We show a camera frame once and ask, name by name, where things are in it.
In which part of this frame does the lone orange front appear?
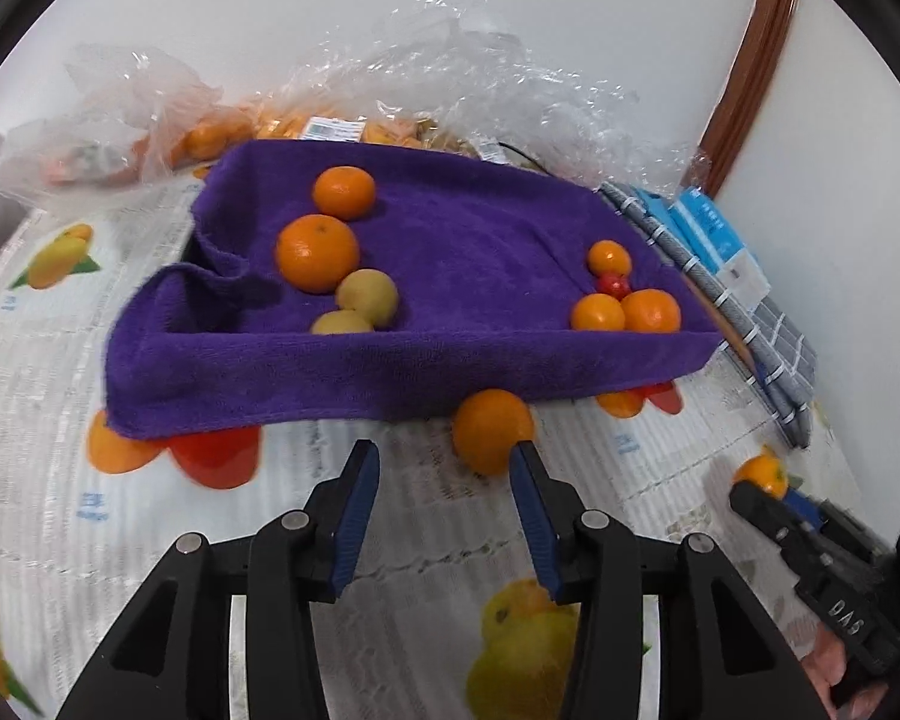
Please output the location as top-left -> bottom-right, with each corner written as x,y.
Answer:
733,449 -> 788,500

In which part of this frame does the small orange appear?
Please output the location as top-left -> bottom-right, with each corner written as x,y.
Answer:
569,293 -> 626,332
587,239 -> 632,277

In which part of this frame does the small red tomato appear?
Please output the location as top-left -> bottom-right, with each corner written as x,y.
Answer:
595,271 -> 631,301

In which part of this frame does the green kiwi front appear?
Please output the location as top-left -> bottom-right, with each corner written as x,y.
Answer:
310,309 -> 374,335

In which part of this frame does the green kiwi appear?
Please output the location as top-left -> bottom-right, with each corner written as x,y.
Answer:
310,309 -> 374,335
334,268 -> 400,328

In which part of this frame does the green kiwi back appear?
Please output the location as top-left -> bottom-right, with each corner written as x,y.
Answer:
334,268 -> 400,328

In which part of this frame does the large orange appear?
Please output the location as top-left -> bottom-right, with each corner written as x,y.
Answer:
274,215 -> 361,294

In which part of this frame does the right hand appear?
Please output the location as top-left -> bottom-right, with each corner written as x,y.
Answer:
802,624 -> 888,720

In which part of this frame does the grey checked folded cloth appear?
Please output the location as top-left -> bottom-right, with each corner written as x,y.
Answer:
600,182 -> 811,449

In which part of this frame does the blue tissue pack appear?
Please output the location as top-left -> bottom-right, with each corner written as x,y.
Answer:
668,187 -> 770,312

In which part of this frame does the purple towel covered tray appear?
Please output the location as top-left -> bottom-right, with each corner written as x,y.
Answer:
105,140 -> 720,439

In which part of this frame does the clear bag left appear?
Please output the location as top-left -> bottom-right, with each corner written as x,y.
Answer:
0,44 -> 255,216

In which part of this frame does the crumpled clear plastic bag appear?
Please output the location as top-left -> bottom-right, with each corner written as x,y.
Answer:
281,0 -> 709,197

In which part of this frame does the clear bag of oranges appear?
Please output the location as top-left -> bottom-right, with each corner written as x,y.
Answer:
169,93 -> 510,167

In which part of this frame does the brown wooden door frame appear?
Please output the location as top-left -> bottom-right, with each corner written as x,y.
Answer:
697,0 -> 798,199

